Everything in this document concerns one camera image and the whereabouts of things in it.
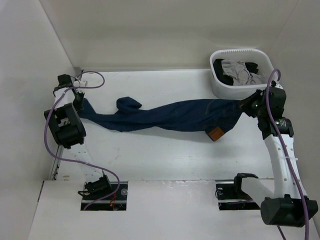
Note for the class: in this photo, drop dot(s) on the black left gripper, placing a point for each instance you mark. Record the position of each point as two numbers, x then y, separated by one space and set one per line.
79 106

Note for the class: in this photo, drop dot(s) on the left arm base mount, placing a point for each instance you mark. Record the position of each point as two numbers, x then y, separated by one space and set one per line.
113 197

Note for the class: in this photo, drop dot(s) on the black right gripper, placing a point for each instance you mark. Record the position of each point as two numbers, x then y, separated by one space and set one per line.
244 104

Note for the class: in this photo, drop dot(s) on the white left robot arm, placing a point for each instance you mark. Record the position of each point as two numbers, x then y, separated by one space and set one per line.
69 132

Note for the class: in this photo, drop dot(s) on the black garment in basket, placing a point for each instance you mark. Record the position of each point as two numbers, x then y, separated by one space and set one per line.
219 73

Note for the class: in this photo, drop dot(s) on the white plastic laundry basket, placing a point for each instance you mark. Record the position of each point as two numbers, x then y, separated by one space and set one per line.
257 56

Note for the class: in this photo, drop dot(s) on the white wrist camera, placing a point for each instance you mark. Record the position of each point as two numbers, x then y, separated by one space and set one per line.
80 83
276 84

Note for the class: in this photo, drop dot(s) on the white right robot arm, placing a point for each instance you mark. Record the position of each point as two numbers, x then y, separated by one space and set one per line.
288 204

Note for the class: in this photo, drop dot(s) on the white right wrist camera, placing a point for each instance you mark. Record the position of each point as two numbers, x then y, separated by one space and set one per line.
276 84

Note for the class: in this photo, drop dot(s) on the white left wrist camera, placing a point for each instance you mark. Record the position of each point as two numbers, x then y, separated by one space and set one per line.
80 83

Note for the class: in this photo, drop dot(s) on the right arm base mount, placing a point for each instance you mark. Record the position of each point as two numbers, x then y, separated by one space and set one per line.
231 200

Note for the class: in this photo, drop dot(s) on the grey garment in basket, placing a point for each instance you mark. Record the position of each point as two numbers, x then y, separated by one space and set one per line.
243 73

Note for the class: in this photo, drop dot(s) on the dark blue denim trousers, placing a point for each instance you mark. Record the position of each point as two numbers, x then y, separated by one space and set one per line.
215 117

